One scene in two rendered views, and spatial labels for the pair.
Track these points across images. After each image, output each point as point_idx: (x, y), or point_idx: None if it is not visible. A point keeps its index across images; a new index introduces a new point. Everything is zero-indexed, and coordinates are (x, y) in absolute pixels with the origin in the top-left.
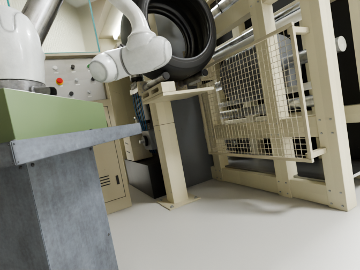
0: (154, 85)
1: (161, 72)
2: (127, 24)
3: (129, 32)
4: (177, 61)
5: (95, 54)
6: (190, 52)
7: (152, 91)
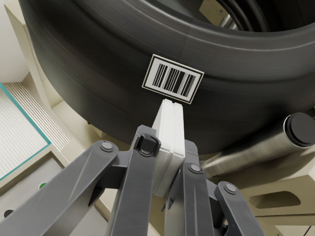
0: (240, 170)
1: (265, 125)
2: (41, 37)
3: (65, 58)
4: (310, 46)
5: (41, 156)
6: (251, 16)
7: (251, 197)
